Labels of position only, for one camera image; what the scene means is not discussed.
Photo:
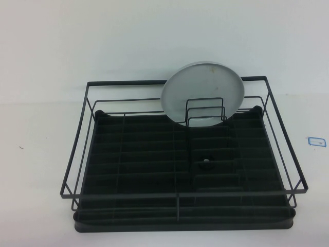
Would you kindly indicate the black plastic drip tray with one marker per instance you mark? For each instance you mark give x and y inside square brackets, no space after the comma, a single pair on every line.
[154,226]

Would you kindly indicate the grey round plate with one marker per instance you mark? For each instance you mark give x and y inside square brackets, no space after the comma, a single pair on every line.
[203,82]

